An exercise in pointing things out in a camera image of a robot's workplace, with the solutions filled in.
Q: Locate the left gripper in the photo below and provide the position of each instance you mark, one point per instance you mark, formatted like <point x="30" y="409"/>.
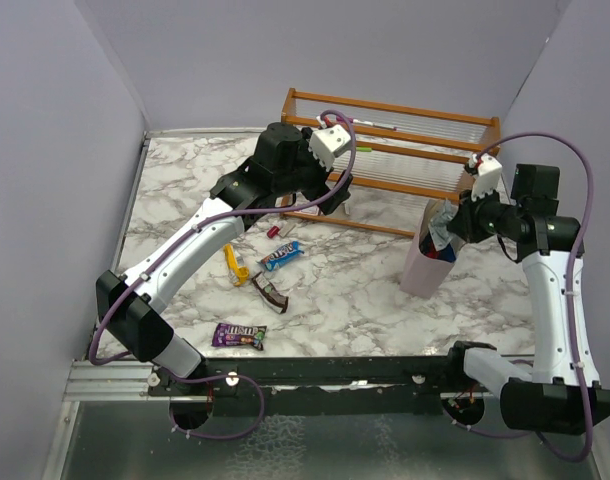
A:
<point x="322" y="188"/>

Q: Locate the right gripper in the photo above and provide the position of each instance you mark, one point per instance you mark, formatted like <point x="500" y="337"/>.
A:
<point x="464" y="221"/>

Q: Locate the blue Burts chips bag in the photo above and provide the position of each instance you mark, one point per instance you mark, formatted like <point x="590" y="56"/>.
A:
<point x="430" y="250"/>

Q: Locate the white paper bag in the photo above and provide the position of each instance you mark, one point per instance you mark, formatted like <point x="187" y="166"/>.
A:
<point x="421" y="275"/>

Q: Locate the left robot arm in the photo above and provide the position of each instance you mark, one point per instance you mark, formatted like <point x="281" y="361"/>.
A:
<point x="287" y="161"/>

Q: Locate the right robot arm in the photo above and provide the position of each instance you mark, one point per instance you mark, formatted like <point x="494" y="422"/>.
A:
<point x="562" y="393"/>

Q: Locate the red white card box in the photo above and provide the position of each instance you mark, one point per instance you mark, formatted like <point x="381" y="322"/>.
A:
<point x="313" y="211"/>

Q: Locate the small white eraser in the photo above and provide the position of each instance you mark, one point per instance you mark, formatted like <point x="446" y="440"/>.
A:
<point x="286" y="229"/>

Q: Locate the wooden shelf rack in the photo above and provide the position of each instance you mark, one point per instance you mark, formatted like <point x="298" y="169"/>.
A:
<point x="423" y="160"/>

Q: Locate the blue M&M's packet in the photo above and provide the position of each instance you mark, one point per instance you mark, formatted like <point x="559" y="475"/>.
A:
<point x="281" y="256"/>

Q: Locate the magenta marker pen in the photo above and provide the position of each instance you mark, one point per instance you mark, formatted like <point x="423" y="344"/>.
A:
<point x="371" y="124"/>

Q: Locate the small red cylinder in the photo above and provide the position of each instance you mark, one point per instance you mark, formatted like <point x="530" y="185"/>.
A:
<point x="273" y="231"/>

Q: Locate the brown chocolate bar wrapper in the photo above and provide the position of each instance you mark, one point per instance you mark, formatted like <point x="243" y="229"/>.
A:
<point x="269" y="293"/>

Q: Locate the yellow snack bar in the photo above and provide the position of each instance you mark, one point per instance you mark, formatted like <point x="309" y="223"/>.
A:
<point x="237" y="270"/>

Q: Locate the purple M&M's packet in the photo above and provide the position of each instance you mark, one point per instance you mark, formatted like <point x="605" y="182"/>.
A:
<point x="231" y="335"/>

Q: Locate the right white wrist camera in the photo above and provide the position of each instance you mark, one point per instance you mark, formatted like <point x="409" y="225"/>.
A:
<point x="486" y="172"/>

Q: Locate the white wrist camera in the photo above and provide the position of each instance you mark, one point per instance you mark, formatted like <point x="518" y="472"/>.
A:
<point x="486" y="172"/>
<point x="328" y="144"/>

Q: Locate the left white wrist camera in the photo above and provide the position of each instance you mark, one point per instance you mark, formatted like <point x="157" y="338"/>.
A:
<point x="328" y="144"/>

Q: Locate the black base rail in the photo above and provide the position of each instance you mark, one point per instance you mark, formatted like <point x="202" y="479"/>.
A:
<point x="314" y="386"/>

